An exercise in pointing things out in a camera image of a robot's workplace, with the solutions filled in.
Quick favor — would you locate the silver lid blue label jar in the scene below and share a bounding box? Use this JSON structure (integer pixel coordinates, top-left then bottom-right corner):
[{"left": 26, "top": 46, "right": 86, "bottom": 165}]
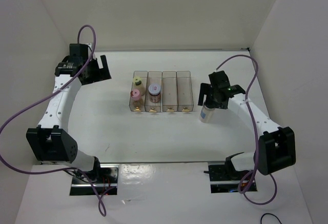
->
[{"left": 199, "top": 101, "right": 215, "bottom": 123}]

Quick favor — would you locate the black cable on floor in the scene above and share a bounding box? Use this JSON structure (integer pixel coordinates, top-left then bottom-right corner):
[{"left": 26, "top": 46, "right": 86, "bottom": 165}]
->
[{"left": 260, "top": 213, "right": 282, "bottom": 224}]

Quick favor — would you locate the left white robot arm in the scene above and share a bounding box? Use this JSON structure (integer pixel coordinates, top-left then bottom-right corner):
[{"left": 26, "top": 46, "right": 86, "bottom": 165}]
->
[{"left": 26, "top": 44, "right": 111, "bottom": 183}]

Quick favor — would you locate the clear organizer bin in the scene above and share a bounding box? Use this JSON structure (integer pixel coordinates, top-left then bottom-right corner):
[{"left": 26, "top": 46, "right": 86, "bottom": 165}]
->
[
  {"left": 129, "top": 71, "right": 148, "bottom": 112},
  {"left": 145, "top": 71, "right": 162, "bottom": 113},
  {"left": 176, "top": 71, "right": 194, "bottom": 113},
  {"left": 162, "top": 71, "right": 178, "bottom": 113}
]

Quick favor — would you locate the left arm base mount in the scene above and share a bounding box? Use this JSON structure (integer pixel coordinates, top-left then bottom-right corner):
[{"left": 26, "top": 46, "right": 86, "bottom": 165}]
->
[{"left": 68, "top": 164, "right": 119, "bottom": 196}]

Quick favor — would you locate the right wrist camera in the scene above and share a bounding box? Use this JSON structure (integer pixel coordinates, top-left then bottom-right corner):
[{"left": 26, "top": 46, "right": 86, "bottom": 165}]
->
[{"left": 212, "top": 69, "right": 226, "bottom": 77}]

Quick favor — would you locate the red label spice jar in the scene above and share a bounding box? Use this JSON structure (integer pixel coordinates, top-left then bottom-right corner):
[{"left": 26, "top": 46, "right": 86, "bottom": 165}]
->
[{"left": 148, "top": 83, "right": 161, "bottom": 103}]

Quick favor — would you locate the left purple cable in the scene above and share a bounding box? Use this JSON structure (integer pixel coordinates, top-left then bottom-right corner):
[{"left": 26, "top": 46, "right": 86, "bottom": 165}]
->
[{"left": 0, "top": 25, "right": 108, "bottom": 217}]

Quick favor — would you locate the yellow cap spice bottle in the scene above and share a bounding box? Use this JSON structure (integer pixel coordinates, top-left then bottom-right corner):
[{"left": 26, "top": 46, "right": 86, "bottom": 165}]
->
[{"left": 132, "top": 76, "right": 146, "bottom": 96}]

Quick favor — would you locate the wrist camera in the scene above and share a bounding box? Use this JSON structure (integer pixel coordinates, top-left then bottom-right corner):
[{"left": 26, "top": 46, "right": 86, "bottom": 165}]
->
[
  {"left": 212, "top": 69, "right": 226, "bottom": 77},
  {"left": 83, "top": 43, "right": 97, "bottom": 60}
]

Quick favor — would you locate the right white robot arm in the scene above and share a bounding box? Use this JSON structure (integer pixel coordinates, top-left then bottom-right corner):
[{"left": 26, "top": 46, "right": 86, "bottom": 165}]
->
[{"left": 198, "top": 71, "right": 296, "bottom": 179}]

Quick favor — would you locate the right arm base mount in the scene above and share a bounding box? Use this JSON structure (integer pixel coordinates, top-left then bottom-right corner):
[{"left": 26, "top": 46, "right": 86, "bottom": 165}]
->
[{"left": 204, "top": 161, "right": 248, "bottom": 193}]

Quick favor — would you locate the pink cap spice bottle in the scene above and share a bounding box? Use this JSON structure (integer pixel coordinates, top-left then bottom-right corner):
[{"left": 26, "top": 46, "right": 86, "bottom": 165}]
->
[{"left": 130, "top": 89, "right": 144, "bottom": 107}]

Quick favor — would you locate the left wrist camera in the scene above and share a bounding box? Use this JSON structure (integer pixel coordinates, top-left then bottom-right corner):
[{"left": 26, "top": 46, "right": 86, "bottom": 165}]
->
[{"left": 83, "top": 43, "right": 97, "bottom": 60}]

